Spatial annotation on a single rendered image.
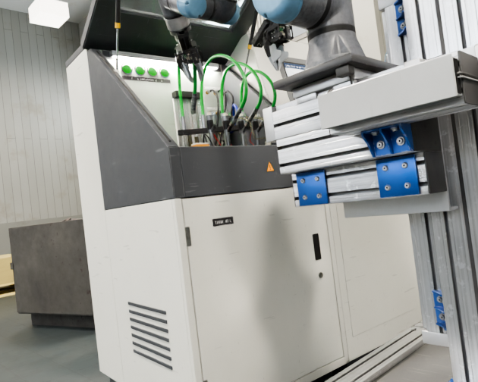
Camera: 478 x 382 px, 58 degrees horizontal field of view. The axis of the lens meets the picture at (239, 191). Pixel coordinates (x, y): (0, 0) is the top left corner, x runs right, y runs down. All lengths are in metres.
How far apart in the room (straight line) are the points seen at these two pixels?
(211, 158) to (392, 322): 1.16
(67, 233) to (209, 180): 1.97
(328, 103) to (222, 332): 0.84
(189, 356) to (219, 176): 0.57
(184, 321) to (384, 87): 0.91
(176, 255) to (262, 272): 0.33
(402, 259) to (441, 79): 1.47
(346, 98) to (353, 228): 1.08
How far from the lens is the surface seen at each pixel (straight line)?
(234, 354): 1.49
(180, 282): 1.37
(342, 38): 1.09
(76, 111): 2.11
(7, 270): 5.89
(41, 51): 9.44
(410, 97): 0.82
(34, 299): 3.65
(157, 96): 2.01
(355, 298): 1.90
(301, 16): 1.05
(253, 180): 1.52
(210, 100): 2.15
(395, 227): 2.15
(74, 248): 3.22
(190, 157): 1.38
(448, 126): 1.12
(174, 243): 1.37
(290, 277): 1.62
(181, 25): 1.49
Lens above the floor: 0.75
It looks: 2 degrees up
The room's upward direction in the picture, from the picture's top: 7 degrees counter-clockwise
